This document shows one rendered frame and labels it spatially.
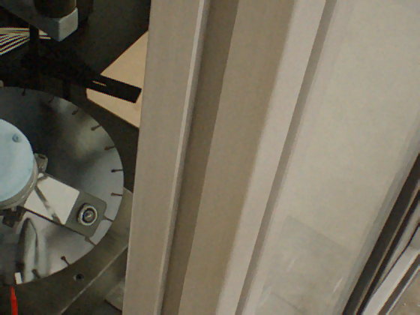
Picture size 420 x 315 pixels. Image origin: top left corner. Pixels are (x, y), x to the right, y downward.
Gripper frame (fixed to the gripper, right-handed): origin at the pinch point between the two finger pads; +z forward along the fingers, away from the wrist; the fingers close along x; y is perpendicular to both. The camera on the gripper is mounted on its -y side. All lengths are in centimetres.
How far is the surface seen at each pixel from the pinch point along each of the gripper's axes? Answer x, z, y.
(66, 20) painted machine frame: -24.9, 9.5, 6.9
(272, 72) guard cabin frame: -2, -90, -12
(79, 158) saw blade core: -7.8, 7.8, -3.0
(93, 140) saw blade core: -11.0, 9.5, -3.5
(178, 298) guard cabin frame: 5, -76, -14
